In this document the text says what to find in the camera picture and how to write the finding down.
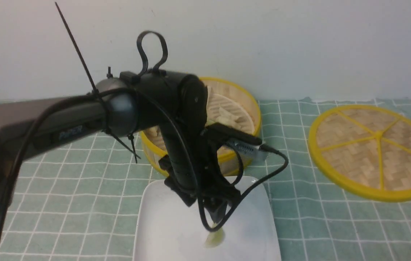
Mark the white dumpling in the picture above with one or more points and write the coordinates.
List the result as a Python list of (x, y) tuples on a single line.
[(228, 122), (228, 115)]

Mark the bamboo steamer lid yellow rim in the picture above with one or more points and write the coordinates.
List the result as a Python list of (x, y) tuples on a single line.
[(365, 150)]

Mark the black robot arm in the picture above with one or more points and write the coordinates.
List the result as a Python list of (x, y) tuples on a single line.
[(174, 102)]

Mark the black zip tie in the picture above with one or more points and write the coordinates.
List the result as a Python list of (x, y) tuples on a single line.
[(70, 34)]

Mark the green checkered tablecloth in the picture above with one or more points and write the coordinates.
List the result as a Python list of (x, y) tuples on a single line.
[(80, 202)]

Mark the bamboo steamer basket yellow rim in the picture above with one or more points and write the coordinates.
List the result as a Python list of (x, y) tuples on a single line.
[(231, 96)]

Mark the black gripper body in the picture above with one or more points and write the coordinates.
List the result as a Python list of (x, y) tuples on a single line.
[(194, 172)]

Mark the green dumpling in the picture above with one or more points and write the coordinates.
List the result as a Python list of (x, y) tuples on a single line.
[(214, 239)]

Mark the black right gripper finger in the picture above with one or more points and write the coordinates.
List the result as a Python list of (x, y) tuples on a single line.
[(221, 210)]

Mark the white dumpling back right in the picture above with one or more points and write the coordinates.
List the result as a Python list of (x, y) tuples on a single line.
[(228, 115)]

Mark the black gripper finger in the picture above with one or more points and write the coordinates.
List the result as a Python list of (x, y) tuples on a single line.
[(212, 210)]

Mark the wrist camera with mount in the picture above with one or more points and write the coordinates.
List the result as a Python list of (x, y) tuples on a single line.
[(242, 142)]

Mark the white square plate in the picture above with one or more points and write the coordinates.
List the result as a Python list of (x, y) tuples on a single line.
[(167, 230)]

